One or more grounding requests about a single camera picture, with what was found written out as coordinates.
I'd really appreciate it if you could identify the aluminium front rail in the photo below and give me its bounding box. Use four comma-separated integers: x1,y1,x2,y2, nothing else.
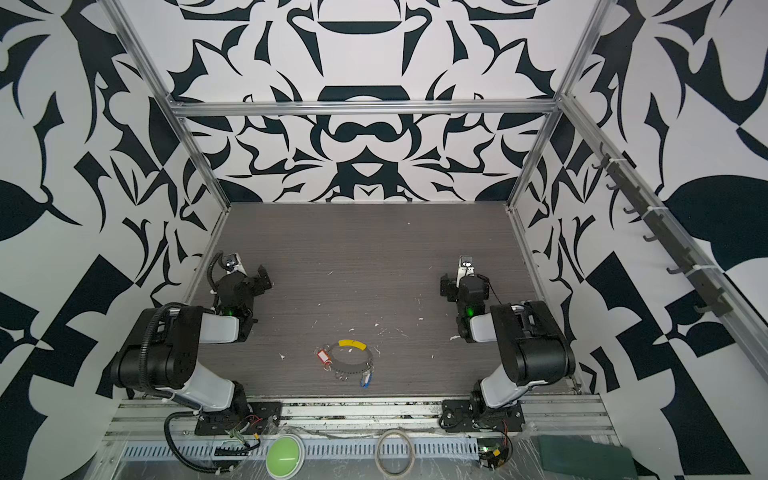
104,392,619,442

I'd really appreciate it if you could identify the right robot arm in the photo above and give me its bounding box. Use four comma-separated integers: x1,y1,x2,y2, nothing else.
439,274,576,419

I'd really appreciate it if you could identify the aluminium frame crossbar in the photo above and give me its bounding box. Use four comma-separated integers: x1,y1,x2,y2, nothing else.
170,99,556,118

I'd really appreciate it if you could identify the white slotted cable duct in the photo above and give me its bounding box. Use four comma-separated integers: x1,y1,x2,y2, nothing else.
122,437,480,461

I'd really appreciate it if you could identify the metal keyring with yellow tag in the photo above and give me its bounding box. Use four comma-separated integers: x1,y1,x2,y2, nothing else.
326,339,374,380

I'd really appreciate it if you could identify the green round button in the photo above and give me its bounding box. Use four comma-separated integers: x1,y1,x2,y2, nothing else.
265,434,306,480

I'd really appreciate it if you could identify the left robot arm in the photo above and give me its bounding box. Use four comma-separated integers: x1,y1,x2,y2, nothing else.
109,266,272,415

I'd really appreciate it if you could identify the dark green cloth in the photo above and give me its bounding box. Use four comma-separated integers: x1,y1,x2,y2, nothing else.
537,435,638,479

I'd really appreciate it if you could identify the red key tag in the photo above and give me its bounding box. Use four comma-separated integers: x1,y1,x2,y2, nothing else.
316,347,333,370

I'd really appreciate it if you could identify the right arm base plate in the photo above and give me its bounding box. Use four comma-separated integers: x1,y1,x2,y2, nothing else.
438,399,526,433

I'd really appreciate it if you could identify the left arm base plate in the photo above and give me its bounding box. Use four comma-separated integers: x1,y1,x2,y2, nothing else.
194,401,283,436

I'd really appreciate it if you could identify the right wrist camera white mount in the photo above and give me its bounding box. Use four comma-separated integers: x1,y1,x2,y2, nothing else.
456,255,475,285

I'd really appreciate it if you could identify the black wall hook rack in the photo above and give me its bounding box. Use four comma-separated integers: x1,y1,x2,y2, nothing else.
593,144,734,318

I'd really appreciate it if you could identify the tape roll ring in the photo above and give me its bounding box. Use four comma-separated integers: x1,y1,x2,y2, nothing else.
374,428,416,479

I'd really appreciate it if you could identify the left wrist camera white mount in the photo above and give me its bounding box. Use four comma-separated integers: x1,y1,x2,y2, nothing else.
219,253,246,275

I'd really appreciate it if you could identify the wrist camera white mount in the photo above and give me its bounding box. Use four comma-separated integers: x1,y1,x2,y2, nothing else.
456,255,475,285
219,253,246,275

